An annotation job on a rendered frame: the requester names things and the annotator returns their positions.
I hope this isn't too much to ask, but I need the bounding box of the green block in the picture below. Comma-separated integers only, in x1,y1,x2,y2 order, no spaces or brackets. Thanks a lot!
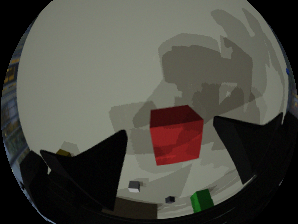
190,189,212,206
193,198,214,213

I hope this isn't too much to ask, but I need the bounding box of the red block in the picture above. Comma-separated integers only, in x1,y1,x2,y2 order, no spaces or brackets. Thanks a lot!
149,105,204,165

